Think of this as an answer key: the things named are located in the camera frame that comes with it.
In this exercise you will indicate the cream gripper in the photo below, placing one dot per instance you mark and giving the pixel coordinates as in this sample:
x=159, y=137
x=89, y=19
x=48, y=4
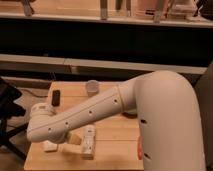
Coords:
x=74, y=139

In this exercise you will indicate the white sponge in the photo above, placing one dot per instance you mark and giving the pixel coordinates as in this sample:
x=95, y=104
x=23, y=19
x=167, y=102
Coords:
x=49, y=146

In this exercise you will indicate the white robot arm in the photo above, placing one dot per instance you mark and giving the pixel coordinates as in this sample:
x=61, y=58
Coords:
x=168, y=116

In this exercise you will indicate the white tube bottle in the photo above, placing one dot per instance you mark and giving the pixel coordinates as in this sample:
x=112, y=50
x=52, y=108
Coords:
x=88, y=144

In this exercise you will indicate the black rectangular remote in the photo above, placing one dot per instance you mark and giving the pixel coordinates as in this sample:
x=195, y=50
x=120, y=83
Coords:
x=56, y=98

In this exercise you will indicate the green bowl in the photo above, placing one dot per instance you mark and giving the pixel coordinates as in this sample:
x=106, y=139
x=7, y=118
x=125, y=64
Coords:
x=129, y=113

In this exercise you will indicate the orange carrot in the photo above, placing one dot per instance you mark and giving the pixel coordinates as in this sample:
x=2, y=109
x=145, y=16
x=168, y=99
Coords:
x=139, y=151

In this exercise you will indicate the black tripod stand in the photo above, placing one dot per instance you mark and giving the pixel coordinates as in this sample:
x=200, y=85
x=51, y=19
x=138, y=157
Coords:
x=9, y=109

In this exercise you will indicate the long metal rail bench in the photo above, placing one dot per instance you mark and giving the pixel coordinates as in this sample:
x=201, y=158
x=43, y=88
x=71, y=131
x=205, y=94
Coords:
x=90, y=67

